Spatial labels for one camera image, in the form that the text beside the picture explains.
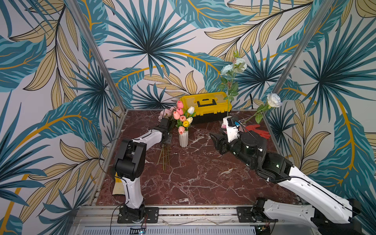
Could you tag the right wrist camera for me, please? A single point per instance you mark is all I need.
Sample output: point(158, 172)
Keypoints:
point(232, 129)

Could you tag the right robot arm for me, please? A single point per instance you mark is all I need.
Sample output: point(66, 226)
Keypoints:
point(324, 211)

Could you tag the yellow black toolbox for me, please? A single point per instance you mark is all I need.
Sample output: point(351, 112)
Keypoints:
point(208, 107)

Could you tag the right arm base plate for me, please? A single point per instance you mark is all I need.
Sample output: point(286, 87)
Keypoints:
point(253, 215)

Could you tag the white ribbed vase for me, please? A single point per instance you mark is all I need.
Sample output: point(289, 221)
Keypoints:
point(184, 139)

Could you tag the pale blue flower stem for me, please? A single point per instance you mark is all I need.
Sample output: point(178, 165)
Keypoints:
point(227, 78)

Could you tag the red glove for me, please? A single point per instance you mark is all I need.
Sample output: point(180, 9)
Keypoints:
point(262, 133)

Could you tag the light pink rose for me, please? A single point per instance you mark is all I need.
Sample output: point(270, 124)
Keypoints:
point(166, 113)

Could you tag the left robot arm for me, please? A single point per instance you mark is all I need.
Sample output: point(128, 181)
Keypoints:
point(130, 163)

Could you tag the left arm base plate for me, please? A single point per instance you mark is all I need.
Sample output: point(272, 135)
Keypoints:
point(128, 215)

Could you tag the tulip bouquet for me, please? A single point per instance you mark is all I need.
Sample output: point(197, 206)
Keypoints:
point(183, 117)

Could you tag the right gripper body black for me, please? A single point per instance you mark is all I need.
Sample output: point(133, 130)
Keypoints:
point(222, 142)

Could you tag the white rose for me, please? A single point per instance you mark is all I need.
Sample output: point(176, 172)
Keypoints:
point(273, 101)

